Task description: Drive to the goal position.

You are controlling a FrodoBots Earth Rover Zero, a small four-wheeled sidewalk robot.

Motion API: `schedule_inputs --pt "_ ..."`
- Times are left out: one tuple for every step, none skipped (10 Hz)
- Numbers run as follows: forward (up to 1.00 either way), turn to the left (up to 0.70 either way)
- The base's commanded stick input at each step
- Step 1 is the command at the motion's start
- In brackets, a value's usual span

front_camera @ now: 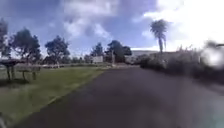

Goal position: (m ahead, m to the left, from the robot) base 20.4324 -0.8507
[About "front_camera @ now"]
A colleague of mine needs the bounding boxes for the round-topped palm tree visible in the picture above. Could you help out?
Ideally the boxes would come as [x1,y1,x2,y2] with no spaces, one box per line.
[149,18,170,54]

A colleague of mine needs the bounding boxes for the dark grey asphalt road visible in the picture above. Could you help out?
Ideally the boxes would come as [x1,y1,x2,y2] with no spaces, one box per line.
[13,65,224,128]

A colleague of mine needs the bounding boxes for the green grass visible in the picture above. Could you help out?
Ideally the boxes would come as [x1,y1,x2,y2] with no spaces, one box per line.
[0,63,113,125]

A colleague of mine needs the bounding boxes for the dark hedge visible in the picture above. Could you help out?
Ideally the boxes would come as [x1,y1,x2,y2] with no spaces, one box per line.
[138,46,224,85]

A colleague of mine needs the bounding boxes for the large dark tree cluster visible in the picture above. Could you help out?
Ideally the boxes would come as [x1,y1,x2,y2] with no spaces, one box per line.
[104,39,133,64]

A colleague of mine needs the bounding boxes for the white building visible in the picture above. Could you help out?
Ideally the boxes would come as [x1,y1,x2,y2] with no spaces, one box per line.
[92,55,104,64]

